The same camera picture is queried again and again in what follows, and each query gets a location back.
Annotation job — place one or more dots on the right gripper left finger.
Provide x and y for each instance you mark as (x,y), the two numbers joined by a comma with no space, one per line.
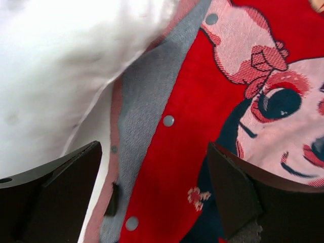
(49,203)

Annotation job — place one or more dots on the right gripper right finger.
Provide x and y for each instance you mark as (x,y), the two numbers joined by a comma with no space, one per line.
(258,206)

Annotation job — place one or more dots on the red cartoon print pillowcase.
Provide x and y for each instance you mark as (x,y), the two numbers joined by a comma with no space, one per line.
(245,75)

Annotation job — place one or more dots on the white pillow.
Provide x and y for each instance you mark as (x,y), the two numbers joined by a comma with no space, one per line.
(59,60)

